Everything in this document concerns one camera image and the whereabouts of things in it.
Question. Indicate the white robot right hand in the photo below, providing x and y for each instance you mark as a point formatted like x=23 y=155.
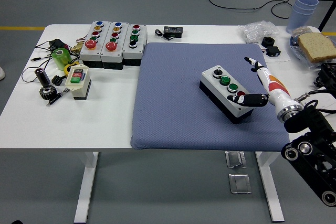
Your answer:
x=275 y=90

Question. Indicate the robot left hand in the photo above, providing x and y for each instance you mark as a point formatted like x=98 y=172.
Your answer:
x=15 y=222

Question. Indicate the grey four-button control box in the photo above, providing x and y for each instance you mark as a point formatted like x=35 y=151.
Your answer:
x=210 y=79

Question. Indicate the grey five-button control box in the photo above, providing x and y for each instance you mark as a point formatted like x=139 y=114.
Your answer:
x=110 y=56
x=86 y=53

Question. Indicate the white paper sheet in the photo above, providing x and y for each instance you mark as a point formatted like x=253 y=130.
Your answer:
x=284 y=57

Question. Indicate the small black servo block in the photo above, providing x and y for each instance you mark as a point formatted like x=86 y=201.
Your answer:
x=273 y=51

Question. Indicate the slice of bread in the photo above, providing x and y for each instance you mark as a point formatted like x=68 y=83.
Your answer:
x=317 y=45

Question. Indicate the clear plastic bag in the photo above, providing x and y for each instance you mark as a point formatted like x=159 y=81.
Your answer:
x=254 y=31

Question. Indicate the stack of pale blue cups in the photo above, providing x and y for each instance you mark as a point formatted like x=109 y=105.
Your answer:
x=299 y=14

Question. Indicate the metal floor socket plate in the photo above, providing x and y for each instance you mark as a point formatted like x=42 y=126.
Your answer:
x=236 y=159
x=240 y=183

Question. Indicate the white table leg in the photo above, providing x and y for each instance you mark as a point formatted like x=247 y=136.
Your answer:
x=267 y=182
x=88 y=182

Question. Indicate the black slanted stand leg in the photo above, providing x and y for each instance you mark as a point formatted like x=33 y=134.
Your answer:
x=328 y=11

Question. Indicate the blue-grey padded mat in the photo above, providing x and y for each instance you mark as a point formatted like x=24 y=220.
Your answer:
x=170 y=77

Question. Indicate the small black digital meter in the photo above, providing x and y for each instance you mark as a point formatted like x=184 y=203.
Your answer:
x=173 y=31

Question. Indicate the black metal gear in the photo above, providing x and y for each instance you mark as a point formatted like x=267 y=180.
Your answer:
x=48 y=93

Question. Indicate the black cylinder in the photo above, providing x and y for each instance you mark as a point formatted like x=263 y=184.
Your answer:
x=43 y=78

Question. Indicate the small black toothed part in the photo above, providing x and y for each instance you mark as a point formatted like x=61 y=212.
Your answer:
x=56 y=80

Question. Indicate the yellow tape roll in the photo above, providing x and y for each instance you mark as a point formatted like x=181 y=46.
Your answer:
x=67 y=68

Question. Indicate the green translucent roll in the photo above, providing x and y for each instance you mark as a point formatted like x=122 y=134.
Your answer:
x=61 y=61

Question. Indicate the black power adapter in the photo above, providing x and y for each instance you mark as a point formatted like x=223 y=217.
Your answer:
x=57 y=43

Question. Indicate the brass fitting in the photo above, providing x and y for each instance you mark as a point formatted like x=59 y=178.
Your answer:
x=76 y=48

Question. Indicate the white red-green switch box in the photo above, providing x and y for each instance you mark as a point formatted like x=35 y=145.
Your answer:
x=78 y=90

